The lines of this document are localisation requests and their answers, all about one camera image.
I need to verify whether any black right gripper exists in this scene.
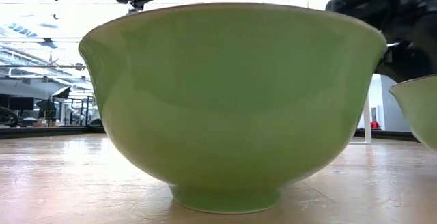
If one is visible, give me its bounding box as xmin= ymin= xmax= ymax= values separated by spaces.
xmin=325 ymin=0 xmax=437 ymax=83

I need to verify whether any ceiling duct with vent slots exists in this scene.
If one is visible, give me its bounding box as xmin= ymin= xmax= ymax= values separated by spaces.
xmin=0 ymin=12 xmax=61 ymax=40

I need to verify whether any black computer monitor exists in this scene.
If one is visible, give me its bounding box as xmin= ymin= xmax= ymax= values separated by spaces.
xmin=8 ymin=96 xmax=35 ymax=111

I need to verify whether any white perforated metal shelf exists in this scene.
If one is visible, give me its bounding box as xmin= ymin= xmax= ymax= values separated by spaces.
xmin=348 ymin=94 xmax=373 ymax=145

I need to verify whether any black studio light hood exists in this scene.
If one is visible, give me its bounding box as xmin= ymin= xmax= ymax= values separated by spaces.
xmin=51 ymin=86 xmax=72 ymax=99

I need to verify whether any green floral ceramic bowl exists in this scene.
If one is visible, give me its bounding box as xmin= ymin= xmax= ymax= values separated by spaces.
xmin=389 ymin=74 xmax=437 ymax=152
xmin=78 ymin=2 xmax=388 ymax=214

